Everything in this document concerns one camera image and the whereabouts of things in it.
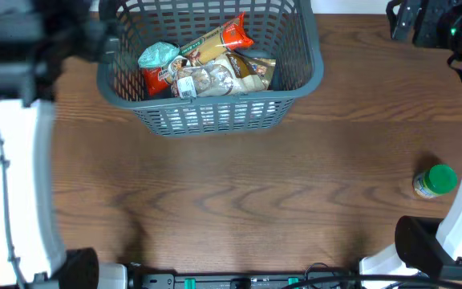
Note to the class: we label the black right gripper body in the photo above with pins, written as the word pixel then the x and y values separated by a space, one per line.
pixel 439 27

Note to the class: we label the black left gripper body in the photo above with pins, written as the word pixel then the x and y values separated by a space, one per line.
pixel 92 46

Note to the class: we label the mint green snack packet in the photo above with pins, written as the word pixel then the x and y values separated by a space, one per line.
pixel 158 55

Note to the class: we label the gold foil herb snack bag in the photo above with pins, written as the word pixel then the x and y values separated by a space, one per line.
pixel 264 68

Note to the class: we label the dried mushroom clear bag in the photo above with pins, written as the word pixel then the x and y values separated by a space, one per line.
pixel 228 74

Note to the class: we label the red and gold pasta packet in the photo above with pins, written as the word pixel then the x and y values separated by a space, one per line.
pixel 224 38

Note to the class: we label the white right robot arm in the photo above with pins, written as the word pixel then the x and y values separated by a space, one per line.
pixel 426 251

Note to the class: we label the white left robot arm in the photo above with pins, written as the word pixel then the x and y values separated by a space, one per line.
pixel 32 252

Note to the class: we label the green lid jar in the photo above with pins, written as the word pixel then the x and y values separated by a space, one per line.
pixel 435 182

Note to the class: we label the grey plastic lattice basket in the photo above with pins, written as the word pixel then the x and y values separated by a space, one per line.
pixel 282 30

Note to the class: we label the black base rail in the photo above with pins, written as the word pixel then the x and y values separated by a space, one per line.
pixel 140 278

